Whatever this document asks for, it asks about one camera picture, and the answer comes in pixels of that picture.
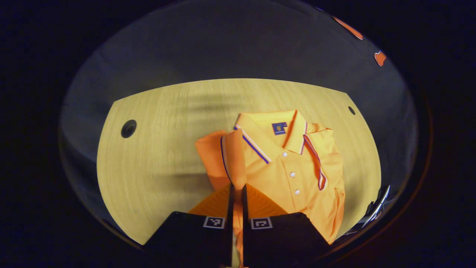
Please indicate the yellow orange polo T-shirt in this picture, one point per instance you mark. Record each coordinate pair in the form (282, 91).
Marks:
(290, 160)

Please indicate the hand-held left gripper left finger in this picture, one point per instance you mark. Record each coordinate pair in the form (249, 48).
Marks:
(230, 208)

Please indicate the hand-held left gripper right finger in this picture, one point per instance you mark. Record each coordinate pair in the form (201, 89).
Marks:
(245, 208)

